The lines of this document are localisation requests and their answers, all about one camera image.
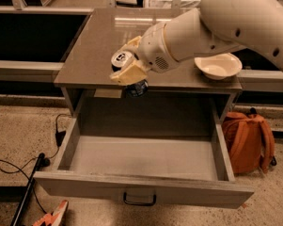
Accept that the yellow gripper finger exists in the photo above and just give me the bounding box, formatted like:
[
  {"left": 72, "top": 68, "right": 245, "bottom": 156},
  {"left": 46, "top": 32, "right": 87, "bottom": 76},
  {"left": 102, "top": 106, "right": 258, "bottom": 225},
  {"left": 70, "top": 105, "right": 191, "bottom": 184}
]
[
  {"left": 110, "top": 60, "right": 148, "bottom": 86},
  {"left": 119, "top": 36, "right": 141, "bottom": 54}
]

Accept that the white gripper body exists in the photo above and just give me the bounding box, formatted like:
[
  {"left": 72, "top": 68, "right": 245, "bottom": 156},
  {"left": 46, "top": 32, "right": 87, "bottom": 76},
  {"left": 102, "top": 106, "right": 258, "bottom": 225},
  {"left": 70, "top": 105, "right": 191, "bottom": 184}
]
[{"left": 137, "top": 23, "right": 180, "bottom": 73}]

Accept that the blue pepsi can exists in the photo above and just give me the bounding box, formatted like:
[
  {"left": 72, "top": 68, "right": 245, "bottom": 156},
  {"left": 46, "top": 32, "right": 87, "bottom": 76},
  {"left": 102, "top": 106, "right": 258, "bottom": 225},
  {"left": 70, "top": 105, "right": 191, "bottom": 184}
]
[{"left": 110, "top": 51, "right": 148, "bottom": 97}]

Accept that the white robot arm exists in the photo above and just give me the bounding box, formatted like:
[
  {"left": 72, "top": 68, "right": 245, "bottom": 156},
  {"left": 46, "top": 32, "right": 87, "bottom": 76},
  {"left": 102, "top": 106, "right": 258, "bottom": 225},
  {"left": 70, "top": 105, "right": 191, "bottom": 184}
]
[{"left": 110, "top": 0, "right": 283, "bottom": 86}]

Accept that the grey cabinet with glossy top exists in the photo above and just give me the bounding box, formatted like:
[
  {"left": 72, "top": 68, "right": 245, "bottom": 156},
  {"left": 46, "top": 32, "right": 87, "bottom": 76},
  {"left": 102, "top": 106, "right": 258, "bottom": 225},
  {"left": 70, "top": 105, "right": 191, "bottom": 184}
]
[{"left": 55, "top": 8, "right": 242, "bottom": 111}]

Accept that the open grey top drawer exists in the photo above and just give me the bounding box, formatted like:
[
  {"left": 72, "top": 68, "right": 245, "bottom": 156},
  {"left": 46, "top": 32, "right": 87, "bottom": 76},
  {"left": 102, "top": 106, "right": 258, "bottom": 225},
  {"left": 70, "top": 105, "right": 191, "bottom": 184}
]
[{"left": 33, "top": 96, "right": 255, "bottom": 210}]

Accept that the white paper bowl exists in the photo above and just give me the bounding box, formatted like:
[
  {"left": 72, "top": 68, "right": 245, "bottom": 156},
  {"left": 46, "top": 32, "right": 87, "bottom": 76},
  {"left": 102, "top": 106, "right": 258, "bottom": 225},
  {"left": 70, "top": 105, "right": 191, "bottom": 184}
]
[{"left": 195, "top": 53, "right": 243, "bottom": 80}]

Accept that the black power adapter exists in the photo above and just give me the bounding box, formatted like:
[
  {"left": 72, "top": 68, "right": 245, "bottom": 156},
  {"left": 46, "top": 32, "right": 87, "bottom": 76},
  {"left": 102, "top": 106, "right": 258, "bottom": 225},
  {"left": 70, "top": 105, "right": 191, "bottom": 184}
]
[{"left": 55, "top": 131, "right": 66, "bottom": 147}]

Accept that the black pole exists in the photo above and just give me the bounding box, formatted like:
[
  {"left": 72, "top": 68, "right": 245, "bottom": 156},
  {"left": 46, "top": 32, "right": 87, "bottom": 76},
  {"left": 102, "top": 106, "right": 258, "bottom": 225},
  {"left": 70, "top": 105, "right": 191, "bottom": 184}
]
[{"left": 10, "top": 153, "right": 45, "bottom": 226}]

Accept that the orange backpack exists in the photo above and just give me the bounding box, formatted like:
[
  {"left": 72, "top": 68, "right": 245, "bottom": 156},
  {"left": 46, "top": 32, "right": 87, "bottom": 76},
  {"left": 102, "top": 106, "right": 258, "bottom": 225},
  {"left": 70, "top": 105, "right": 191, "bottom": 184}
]
[{"left": 222, "top": 108, "right": 275, "bottom": 174}]

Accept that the orange and white shoe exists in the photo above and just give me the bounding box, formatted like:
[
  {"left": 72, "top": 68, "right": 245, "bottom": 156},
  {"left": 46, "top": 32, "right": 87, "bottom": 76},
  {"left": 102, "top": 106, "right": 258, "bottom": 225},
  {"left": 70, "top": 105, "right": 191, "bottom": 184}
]
[{"left": 32, "top": 200, "right": 69, "bottom": 226}]

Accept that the black drawer handle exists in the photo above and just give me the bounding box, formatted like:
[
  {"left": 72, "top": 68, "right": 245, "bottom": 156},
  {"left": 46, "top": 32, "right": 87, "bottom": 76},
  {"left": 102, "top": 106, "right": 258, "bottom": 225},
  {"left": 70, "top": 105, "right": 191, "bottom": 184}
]
[{"left": 122, "top": 192, "right": 157, "bottom": 207}]

